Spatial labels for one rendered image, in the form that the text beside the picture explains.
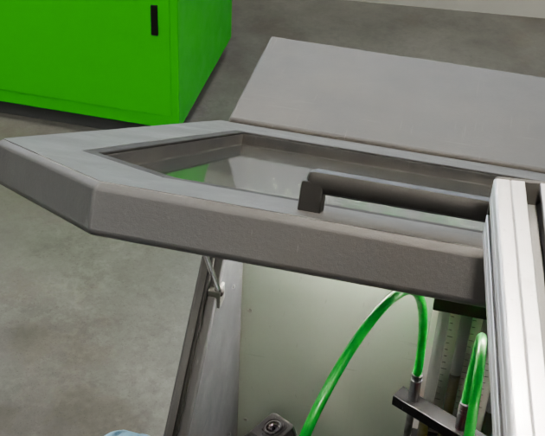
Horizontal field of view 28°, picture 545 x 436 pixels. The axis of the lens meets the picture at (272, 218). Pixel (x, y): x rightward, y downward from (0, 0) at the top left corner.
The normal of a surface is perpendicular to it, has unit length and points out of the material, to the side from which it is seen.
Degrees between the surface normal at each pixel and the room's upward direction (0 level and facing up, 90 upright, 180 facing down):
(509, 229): 0
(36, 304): 0
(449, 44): 0
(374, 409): 90
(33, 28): 90
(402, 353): 90
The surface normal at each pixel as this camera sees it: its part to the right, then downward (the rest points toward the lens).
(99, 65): -0.22, 0.58
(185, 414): -0.13, -0.18
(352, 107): 0.04, -0.79
